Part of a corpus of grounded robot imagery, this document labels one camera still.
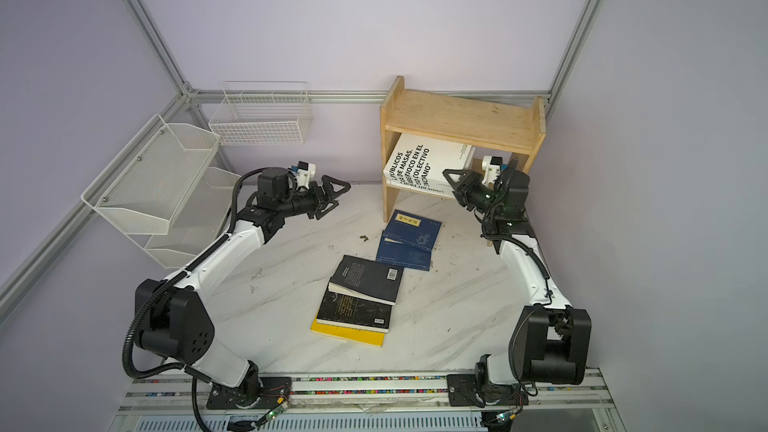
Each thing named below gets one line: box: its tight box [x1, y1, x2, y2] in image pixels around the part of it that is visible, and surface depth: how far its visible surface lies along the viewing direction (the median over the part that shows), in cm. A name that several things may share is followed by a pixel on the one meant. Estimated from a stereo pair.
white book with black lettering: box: [383, 133, 473, 185], surface depth 81 cm
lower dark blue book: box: [376, 230, 432, 271], surface depth 100 cm
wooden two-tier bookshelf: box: [381, 76, 546, 223], surface depth 80 cm
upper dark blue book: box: [383, 209, 442, 252], surface depth 106 cm
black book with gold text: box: [316, 289, 395, 333], surface depth 86 cm
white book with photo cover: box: [385, 179, 456, 199], surface depth 90 cm
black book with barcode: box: [328, 255, 404, 306], surface depth 92 cm
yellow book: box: [310, 312, 388, 347], surface depth 84 cm
